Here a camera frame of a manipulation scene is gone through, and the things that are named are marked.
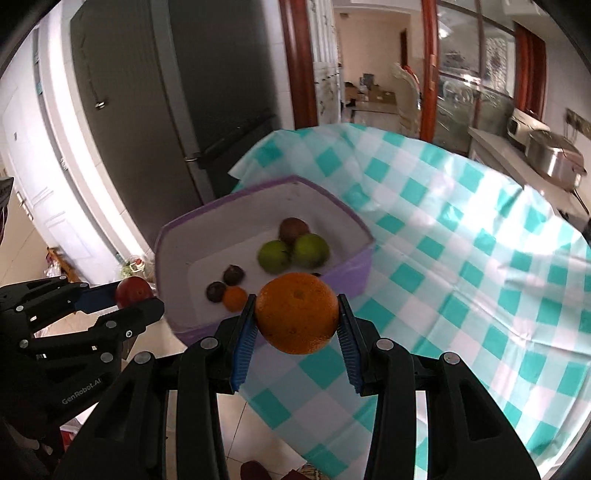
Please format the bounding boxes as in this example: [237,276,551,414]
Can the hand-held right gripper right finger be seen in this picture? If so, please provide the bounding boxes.
[336,294,541,480]

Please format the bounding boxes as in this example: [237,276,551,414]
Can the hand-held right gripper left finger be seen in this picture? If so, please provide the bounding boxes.
[58,293,258,480]

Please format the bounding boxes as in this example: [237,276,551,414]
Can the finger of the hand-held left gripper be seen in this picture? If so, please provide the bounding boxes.
[21,298,165,365]
[0,276,120,330]

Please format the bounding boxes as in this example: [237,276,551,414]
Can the small red fruit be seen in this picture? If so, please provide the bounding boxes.
[115,276,154,310]

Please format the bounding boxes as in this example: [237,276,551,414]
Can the small orange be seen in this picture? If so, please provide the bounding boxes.
[255,272,339,355]
[222,286,250,312]

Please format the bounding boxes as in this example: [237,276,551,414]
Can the green apple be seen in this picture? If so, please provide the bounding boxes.
[292,233,331,269]
[257,240,293,272]

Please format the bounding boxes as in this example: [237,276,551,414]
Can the purple storage box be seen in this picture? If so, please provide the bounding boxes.
[154,175,376,344]

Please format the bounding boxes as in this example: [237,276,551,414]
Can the red apple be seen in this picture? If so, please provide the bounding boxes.
[279,217,311,247]

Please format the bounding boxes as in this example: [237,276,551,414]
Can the dark red slipper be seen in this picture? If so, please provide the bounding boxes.
[240,460,278,480]

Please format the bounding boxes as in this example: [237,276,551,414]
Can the teal checkered tablecloth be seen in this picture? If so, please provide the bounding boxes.
[228,122,591,480]

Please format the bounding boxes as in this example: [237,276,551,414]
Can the white cabinet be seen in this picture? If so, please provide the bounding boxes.
[0,4,155,287]

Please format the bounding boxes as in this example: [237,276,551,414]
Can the dark grey refrigerator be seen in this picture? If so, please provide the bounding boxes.
[69,0,296,208]

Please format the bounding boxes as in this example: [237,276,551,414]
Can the white kitchen counter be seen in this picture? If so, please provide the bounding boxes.
[468,127,591,232]

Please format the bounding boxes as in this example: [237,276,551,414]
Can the cluttered background table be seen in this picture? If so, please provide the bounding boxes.
[344,74,400,118]

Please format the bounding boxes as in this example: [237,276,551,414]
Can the white chair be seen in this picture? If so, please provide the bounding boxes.
[392,62,423,137]

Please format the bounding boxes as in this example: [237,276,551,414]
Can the stainless steel pot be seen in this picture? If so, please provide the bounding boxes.
[526,130,588,191]

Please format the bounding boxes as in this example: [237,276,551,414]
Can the silver countertop appliance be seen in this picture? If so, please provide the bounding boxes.
[507,108,550,151]

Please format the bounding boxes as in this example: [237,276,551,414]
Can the frosted glass sliding door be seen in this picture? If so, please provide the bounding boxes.
[436,0,518,155]

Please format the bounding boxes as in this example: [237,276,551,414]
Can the white panelled door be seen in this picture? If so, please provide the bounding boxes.
[311,0,345,127]

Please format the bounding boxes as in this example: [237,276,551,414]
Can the wooden door frame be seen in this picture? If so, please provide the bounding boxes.
[279,0,319,130]
[419,0,439,141]

